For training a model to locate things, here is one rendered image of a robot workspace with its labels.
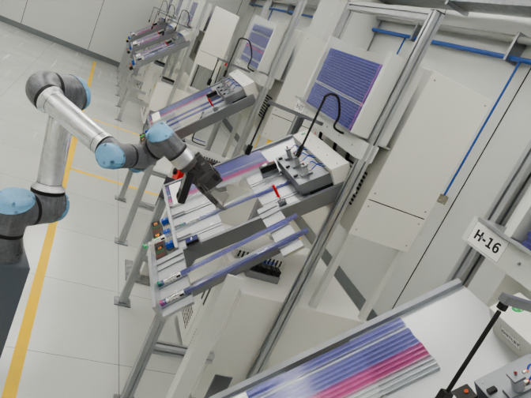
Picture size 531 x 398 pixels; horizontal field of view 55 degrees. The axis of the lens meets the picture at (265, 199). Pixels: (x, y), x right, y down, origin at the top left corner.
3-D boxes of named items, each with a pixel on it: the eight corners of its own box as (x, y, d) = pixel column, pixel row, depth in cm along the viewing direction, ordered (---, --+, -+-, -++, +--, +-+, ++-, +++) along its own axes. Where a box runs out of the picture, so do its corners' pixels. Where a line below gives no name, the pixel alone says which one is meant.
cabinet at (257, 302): (186, 407, 224) (240, 292, 208) (171, 314, 286) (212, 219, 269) (310, 425, 249) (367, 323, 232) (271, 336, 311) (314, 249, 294)
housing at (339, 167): (338, 200, 205) (330, 169, 198) (299, 160, 248) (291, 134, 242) (356, 192, 206) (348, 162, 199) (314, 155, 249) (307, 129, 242)
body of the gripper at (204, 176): (224, 182, 164) (200, 155, 159) (204, 199, 165) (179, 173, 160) (220, 174, 171) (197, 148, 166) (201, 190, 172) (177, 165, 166)
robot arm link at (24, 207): (-21, 221, 169) (-10, 185, 165) (13, 216, 181) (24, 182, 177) (2, 239, 165) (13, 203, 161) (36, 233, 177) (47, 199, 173)
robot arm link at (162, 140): (146, 128, 161) (165, 114, 157) (170, 152, 166) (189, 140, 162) (139, 141, 155) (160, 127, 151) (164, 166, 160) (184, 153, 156)
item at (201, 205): (182, 256, 196) (179, 249, 195) (167, 192, 255) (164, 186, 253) (227, 237, 198) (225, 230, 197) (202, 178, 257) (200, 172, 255)
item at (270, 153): (272, 224, 201) (268, 214, 199) (237, 168, 260) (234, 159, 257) (347, 193, 205) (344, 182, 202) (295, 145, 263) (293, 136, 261)
